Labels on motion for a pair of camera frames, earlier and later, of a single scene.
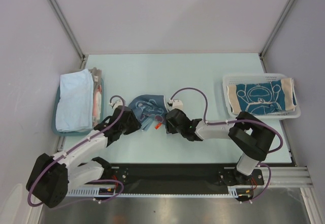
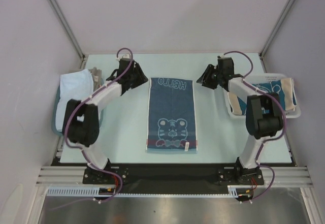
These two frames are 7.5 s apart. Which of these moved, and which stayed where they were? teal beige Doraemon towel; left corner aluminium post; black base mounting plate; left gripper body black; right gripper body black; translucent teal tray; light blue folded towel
Moved: left gripper body black; right gripper body black
Stayed: light blue folded towel; translucent teal tray; left corner aluminium post; teal beige Doraemon towel; black base mounting plate
